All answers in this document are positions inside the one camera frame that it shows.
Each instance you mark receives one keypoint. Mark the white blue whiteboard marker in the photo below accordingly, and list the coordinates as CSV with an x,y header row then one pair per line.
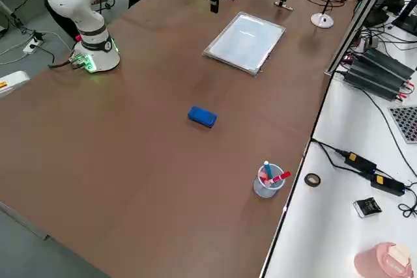
x,y
283,5

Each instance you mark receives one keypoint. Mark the blue whiteboard eraser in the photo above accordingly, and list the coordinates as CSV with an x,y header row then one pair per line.
x,y
202,116

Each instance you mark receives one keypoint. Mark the silver framed whiteboard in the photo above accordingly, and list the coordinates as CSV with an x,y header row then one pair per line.
x,y
244,42

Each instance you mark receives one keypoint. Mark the teal white marker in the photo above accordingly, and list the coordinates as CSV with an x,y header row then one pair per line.
x,y
268,170

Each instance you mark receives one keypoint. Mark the red marker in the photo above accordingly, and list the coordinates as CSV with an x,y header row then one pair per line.
x,y
279,177

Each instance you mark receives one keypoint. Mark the black finned power supply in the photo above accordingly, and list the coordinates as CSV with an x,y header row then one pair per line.
x,y
371,82
386,63

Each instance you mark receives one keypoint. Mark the black monitor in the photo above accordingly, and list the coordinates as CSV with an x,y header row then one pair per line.
x,y
407,14

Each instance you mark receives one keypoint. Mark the checkered calibration board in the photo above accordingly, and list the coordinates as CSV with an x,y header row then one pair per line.
x,y
405,123

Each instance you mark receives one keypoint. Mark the black adapter with yellow label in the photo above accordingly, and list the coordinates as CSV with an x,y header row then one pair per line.
x,y
387,185
360,161

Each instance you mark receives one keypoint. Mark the black tape roll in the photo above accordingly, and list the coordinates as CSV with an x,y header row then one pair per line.
x,y
312,180

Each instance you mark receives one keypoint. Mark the white power strip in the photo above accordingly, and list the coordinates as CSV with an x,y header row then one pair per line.
x,y
32,46

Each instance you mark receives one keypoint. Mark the clear plastic pen cup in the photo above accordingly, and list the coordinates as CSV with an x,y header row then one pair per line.
x,y
267,187

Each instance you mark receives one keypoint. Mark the white box with orange label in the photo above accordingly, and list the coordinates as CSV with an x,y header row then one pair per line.
x,y
13,82

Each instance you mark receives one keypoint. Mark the small black box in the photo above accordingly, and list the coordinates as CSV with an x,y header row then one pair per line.
x,y
367,208

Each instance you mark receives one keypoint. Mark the pink roll holder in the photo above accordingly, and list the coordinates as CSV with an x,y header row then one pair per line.
x,y
378,261

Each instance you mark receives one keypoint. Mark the aluminium frame post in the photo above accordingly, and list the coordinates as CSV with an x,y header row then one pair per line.
x,y
356,21

